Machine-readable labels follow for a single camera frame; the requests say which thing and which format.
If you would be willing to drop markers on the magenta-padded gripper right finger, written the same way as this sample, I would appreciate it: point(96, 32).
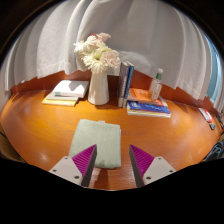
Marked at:
point(158, 169)

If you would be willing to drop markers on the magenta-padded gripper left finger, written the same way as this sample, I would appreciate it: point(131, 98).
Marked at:
point(66, 170)

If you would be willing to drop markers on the pale green towel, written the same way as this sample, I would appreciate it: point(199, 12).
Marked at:
point(96, 136)

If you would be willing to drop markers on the black bag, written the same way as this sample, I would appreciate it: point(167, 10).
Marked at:
point(216, 151)

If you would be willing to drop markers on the tan chair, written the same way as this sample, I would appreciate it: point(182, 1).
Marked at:
point(8, 150)

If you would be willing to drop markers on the blue flat book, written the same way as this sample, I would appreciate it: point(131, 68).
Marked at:
point(148, 108)

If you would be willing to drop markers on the yellow book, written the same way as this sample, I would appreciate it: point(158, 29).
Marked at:
point(58, 102)

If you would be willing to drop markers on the small dark object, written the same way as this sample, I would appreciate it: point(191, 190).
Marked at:
point(212, 126)

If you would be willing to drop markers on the red and white booklet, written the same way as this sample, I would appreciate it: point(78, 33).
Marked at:
point(205, 114)

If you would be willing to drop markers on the orange book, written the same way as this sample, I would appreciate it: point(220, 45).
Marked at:
point(140, 95)

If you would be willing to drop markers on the clear plastic bottle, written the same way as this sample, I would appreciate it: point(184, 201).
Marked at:
point(155, 86)

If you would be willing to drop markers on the white book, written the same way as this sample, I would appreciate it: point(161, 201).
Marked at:
point(71, 87)

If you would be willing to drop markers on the white ceramic vase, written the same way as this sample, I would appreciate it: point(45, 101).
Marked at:
point(98, 90)

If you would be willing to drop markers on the blue upright book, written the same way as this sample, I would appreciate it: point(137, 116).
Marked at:
point(128, 83)

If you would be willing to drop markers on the window pane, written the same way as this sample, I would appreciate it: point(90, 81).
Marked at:
point(215, 73)

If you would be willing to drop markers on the white flower bouquet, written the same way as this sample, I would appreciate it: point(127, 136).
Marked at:
point(98, 55)

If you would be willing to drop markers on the white curtain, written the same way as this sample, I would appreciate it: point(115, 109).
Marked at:
point(150, 33)

